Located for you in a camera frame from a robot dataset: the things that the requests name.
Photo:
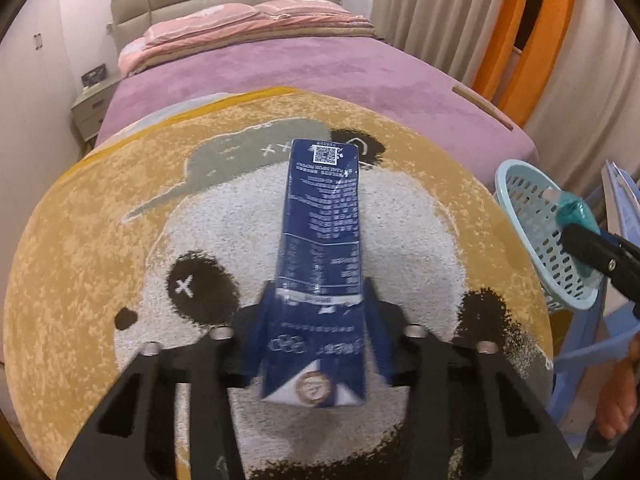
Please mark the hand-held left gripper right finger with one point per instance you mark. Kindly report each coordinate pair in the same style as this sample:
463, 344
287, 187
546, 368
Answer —
382, 345

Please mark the round panda rug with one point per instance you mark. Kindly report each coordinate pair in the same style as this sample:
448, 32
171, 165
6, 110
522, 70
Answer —
100, 240

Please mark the folded pink striped blanket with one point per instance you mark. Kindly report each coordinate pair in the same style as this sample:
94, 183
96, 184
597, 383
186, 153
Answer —
250, 42

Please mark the wooden slat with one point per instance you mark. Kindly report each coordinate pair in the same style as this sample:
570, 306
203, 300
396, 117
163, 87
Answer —
482, 107

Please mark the striped pink pillow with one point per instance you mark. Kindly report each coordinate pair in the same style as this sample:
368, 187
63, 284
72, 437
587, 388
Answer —
300, 9

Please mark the grey nightstand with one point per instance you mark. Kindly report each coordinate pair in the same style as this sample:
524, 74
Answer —
95, 107

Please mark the light blue plastic basket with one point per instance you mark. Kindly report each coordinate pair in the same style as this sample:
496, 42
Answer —
530, 220

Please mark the beige curtain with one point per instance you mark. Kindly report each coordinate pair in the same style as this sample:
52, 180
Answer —
440, 15

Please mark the orange curtain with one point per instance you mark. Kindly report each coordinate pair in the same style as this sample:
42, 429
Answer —
530, 35

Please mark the person's foot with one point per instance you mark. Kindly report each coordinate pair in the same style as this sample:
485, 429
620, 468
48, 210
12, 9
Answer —
615, 400

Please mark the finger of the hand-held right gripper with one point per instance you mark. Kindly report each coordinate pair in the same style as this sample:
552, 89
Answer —
600, 252

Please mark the small teal bottle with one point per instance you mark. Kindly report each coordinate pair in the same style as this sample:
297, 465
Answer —
575, 212

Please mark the light blue plastic stool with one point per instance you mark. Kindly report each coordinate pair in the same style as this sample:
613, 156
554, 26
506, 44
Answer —
595, 340

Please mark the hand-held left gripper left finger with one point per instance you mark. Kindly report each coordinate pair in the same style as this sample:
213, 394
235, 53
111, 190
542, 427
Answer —
250, 352

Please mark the white wall switch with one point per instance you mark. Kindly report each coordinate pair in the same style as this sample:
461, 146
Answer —
37, 41

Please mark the dark blue milk carton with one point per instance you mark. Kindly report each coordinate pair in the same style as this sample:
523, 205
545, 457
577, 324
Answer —
320, 220

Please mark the bed with purple cover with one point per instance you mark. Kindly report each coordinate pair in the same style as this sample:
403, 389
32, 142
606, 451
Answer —
310, 67

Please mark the white cardboard sheet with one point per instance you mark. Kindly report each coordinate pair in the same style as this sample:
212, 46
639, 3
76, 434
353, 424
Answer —
622, 195

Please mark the dark box on nightstand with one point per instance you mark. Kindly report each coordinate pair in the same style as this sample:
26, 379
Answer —
94, 75

